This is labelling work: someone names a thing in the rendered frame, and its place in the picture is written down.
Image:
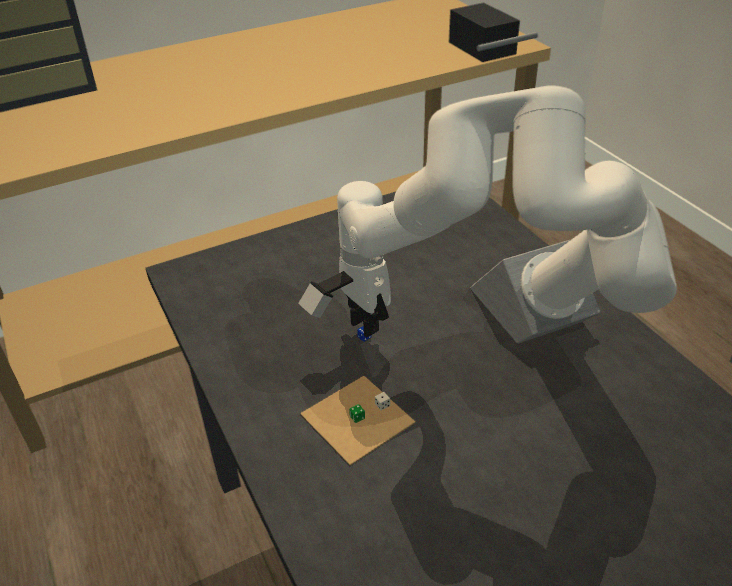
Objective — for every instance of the tan flat mat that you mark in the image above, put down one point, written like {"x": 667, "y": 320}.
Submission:
{"x": 352, "y": 441}

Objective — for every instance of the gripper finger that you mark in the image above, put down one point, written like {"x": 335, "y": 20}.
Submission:
{"x": 357, "y": 313}
{"x": 370, "y": 324}

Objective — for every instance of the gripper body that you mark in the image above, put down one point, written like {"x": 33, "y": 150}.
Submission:
{"x": 367, "y": 283}

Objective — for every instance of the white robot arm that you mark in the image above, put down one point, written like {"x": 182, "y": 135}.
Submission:
{"x": 625, "y": 259}

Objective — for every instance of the green die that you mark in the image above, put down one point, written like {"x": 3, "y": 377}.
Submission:
{"x": 357, "y": 413}

